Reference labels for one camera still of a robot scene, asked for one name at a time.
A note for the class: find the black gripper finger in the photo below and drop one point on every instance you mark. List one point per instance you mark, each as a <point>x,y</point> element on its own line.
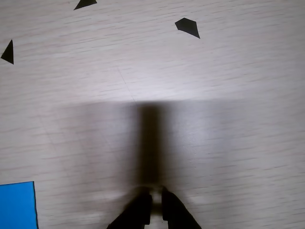
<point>138,212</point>
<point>176,212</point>

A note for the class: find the blue flat sheet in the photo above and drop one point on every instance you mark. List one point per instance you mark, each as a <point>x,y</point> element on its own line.
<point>16,205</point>

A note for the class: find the black kite-shaped tape marker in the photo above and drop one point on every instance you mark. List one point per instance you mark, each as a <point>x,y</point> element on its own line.
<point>188,25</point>

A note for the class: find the black triangular tape marker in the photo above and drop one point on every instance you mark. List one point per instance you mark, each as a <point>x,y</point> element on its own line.
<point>8,54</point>
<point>84,3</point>

